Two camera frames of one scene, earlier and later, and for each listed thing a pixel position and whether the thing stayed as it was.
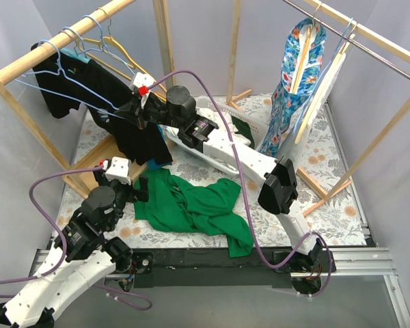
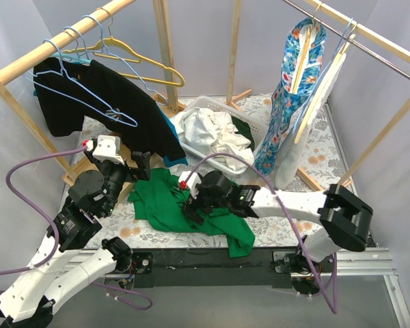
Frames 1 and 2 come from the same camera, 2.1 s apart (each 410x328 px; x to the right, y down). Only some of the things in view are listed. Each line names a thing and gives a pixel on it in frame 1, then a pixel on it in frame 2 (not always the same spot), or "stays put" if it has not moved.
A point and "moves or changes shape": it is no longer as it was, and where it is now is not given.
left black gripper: [133, 190] -> [135, 165]
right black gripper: [135, 109] -> [194, 206]
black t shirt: [70, 81] moves or changes shape
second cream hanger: [302, 59] stays put
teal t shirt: [153, 165] -> [180, 162]
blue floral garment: [301, 65] stays put
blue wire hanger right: [342, 37] stays put
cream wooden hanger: [344, 48] stays put
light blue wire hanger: [102, 46] stays put
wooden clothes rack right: [342, 18] stays put
